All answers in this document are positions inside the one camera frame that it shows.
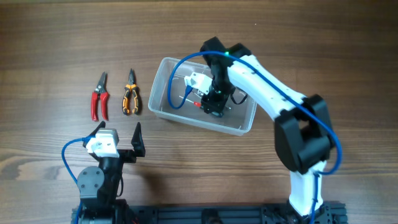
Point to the clear plastic container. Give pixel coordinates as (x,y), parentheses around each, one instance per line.
(236,121)

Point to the orange black pliers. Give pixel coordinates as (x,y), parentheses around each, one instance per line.
(131,100)

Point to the red handled snips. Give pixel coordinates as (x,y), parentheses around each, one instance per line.
(100,94)

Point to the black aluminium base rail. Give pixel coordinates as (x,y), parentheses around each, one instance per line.
(260,214)

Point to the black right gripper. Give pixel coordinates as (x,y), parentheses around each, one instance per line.
(214,102)

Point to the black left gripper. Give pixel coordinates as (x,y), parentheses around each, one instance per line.
(129,155)

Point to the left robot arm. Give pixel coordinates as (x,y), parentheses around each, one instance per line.
(101,186)

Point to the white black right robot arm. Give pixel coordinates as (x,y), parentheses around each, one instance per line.
(302,124)

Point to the green handled screwdriver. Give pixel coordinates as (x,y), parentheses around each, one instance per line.
(220,115)

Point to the black red precision screwdriver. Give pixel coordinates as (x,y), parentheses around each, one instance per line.
(184,100)

